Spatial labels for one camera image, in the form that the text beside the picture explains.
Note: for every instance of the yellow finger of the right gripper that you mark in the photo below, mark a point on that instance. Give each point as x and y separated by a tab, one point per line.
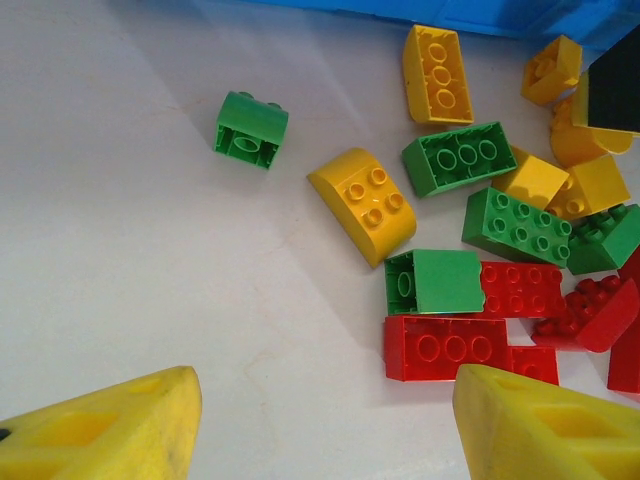
615	95

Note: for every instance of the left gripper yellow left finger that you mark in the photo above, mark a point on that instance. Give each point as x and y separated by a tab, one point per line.
100	440

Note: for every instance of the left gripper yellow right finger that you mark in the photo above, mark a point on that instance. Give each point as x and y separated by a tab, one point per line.
540	440

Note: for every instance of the yellow small brick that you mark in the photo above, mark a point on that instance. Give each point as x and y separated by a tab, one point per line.
552	70

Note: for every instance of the red two-by-two brick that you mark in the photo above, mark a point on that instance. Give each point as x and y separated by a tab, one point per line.
532	362
626	362
631	272

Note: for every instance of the red two-by-four brick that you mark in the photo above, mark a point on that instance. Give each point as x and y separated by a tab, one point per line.
445	350
525	290

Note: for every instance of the yellow curved-top brick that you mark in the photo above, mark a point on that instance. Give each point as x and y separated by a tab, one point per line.
360	200

